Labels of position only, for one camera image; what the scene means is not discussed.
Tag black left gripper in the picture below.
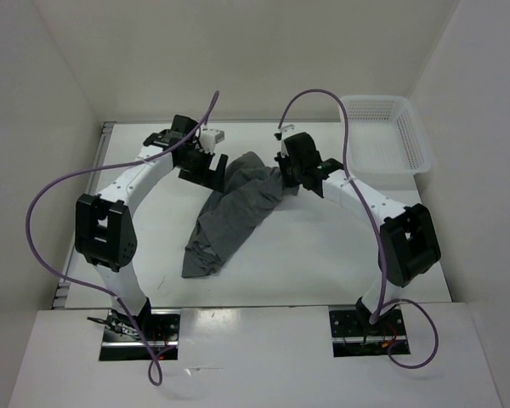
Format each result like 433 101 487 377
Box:
177 144 228 193

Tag grey cotton shorts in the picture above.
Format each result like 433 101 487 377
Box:
181 151 298 279

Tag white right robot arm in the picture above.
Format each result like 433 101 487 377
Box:
275 133 441 334

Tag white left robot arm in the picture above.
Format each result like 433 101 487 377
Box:
75 115 228 340

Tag white plastic laundry basket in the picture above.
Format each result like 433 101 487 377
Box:
340 95 432 176

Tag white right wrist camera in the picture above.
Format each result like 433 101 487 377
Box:
274 124 295 140

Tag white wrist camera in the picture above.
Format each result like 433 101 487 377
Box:
199 127 225 152
274 124 295 140

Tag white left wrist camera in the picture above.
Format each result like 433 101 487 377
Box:
199 127 225 152

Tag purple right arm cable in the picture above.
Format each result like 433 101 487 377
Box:
279 88 440 369

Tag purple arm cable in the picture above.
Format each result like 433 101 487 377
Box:
24 90 220 387
279 88 440 369

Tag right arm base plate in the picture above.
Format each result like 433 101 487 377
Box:
329 307 411 358

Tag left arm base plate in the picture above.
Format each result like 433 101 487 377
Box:
88 309 181 362

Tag aluminium table edge rail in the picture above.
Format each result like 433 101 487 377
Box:
51 122 115 309

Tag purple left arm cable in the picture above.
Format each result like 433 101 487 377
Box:
24 90 220 387

